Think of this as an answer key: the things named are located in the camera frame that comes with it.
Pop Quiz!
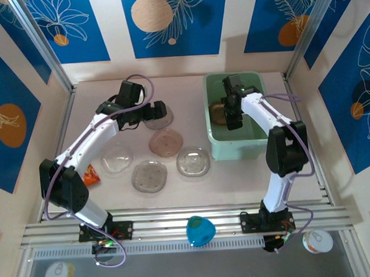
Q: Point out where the white tin can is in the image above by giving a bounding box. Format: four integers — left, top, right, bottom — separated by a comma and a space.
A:
301, 229, 334, 255
43, 260, 77, 277

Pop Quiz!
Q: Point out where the orange red snack packet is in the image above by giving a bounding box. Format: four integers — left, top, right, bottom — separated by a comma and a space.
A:
82, 163, 101, 187

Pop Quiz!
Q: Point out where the grey slotted cable duct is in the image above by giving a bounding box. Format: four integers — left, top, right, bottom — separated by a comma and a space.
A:
32, 236, 266, 261

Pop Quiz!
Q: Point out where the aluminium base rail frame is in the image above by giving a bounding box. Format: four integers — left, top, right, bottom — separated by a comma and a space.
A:
19, 199, 355, 250

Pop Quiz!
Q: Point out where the clear glassy plate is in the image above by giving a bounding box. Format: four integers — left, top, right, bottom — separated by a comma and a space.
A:
99, 143, 135, 176

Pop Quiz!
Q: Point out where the black right controller board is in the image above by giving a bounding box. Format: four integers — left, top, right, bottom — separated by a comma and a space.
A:
262, 231, 296, 254

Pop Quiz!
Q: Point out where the clear dotted plate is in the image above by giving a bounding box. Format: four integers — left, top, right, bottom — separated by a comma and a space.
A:
176, 146, 211, 178

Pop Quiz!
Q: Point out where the smoky grey translucent plate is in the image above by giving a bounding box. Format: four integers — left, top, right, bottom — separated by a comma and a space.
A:
131, 159, 170, 194
143, 106, 176, 131

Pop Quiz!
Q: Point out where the black controller board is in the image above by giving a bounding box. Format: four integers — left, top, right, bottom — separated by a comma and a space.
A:
262, 231, 296, 254
91, 239, 117, 256

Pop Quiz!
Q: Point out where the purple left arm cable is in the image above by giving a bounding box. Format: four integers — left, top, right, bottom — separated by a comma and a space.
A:
38, 74, 162, 268

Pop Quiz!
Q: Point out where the aluminium frame post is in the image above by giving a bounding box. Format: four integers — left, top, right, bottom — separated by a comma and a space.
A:
8, 0, 75, 95
282, 0, 343, 81

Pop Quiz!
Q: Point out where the blue plastic plate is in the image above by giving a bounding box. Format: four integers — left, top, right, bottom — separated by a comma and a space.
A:
185, 214, 217, 248

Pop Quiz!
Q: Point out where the black left controller board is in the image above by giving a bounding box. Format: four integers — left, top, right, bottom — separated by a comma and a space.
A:
91, 239, 117, 256

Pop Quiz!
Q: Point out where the mint green plastic bin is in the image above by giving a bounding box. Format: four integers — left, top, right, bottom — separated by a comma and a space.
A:
202, 70, 270, 162

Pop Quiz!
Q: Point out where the aluminium side rail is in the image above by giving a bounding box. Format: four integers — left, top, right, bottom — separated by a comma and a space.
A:
281, 71, 332, 207
32, 84, 82, 223

